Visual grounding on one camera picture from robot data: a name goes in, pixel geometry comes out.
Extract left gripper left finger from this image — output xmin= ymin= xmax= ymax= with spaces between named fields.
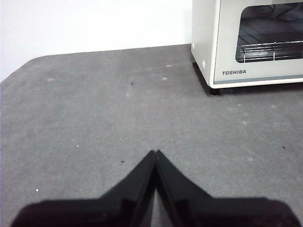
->
xmin=10 ymin=150 xmax=157 ymax=227

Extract cream Toshiba toaster oven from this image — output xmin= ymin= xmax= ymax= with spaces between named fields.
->
xmin=191 ymin=0 xmax=303 ymax=96

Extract glass oven door with handle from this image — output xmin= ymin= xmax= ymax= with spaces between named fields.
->
xmin=214 ymin=0 xmax=303 ymax=85

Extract metal wire oven rack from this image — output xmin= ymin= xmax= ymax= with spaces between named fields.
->
xmin=236 ymin=40 xmax=303 ymax=64

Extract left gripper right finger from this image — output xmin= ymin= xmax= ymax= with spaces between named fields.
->
xmin=155 ymin=149 xmax=299 ymax=227

